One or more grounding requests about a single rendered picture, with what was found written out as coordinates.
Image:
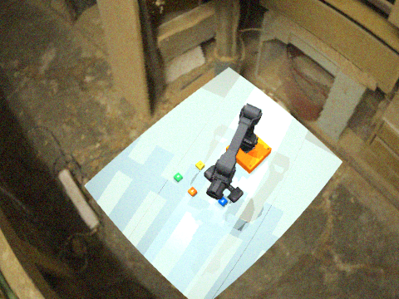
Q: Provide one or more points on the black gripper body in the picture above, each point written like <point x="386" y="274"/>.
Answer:
<point x="235" y="193"/>

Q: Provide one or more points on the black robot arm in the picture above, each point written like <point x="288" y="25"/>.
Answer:
<point x="245" y="139"/>

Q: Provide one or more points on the blue block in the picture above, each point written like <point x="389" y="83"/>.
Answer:
<point x="222" y="202"/>

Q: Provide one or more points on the green block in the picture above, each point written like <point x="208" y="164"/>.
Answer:
<point x="178" y="177"/>

